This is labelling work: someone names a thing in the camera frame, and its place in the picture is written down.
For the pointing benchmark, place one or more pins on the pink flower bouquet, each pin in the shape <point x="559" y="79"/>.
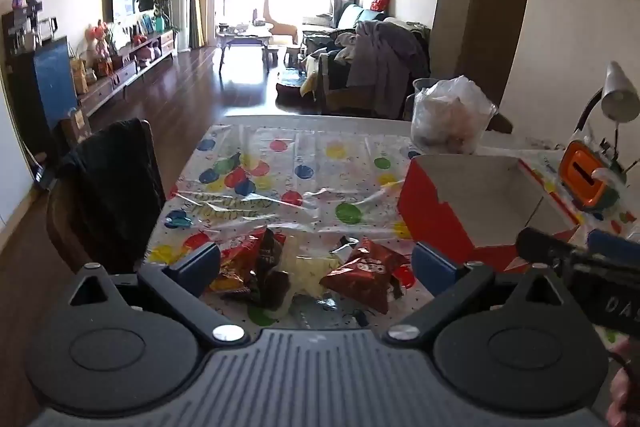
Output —
<point x="100" y="37"/>

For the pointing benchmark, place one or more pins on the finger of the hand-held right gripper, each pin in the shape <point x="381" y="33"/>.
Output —
<point x="545" y="246"/>
<point x="615" y="243"/>

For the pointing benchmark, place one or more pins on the person's right hand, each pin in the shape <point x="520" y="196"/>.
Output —
<point x="627" y="392"/>

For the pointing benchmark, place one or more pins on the dark sofa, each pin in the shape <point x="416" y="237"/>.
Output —
<point x="350" y="19"/>

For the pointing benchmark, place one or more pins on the round floor cushion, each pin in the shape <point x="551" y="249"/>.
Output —
<point x="292" y="89"/>

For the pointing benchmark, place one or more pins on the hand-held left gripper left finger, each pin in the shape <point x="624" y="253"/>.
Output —
<point x="192" y="267"/>

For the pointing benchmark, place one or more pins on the yellow paper bag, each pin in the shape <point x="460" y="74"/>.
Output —
<point x="78" y="77"/>

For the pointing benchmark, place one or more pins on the balloon print plastic tablecloth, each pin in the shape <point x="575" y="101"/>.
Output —
<point x="310" y="187"/>

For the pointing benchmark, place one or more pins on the small stool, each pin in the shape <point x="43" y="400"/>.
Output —
<point x="272" y="54"/>
<point x="292" y="54"/>

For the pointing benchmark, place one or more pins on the clear plastic bag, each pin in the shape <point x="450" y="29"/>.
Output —
<point x="455" y="112"/>

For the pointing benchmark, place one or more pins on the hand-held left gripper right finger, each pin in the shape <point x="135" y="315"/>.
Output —
<point x="432" y="267"/>

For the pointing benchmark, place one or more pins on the wooden armchair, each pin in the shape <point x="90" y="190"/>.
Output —
<point x="345" y="99"/>

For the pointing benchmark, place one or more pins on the pile of clothes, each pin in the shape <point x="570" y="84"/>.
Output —
<point x="380" y="52"/>

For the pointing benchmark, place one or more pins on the orange red chip packet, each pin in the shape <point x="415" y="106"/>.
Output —
<point x="235" y="262"/>

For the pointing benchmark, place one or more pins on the dark brown snack packet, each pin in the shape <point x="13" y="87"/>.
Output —
<point x="277" y="289"/>
<point x="270" y="249"/>

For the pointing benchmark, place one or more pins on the cream snack packet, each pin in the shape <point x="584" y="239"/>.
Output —
<point x="310" y="272"/>

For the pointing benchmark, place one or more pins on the red foil snack packet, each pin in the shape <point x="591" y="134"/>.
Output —
<point x="365" y="277"/>

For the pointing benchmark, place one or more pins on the white desk lamp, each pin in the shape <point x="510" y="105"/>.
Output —
<point x="620" y="92"/>

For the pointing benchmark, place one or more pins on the silver foil snack packet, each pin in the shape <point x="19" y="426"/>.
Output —
<point x="344" y="247"/>

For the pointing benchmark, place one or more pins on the black fuzzy cloth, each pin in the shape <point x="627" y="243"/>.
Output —
<point x="115" y="187"/>

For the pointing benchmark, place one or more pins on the dark cabinet with blue panel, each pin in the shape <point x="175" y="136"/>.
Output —
<point x="52" y="82"/>

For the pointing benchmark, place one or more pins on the wooden television cabinet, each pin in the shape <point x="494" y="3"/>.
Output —
<point x="125" y="74"/>

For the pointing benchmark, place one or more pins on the wooden coffee table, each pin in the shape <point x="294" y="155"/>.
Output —
<point x="245" y="38"/>

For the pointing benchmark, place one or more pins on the giraffe figure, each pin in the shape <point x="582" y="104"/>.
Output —
<point x="280" y="27"/>

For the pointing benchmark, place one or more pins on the red cardboard box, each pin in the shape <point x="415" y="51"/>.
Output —
<point x="430" y="207"/>

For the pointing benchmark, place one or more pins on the black coffee machine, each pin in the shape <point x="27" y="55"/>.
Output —
<point x="27" y="27"/>

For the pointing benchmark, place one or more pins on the clear plastic tub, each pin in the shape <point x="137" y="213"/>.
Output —
<point x="425" y="127"/>

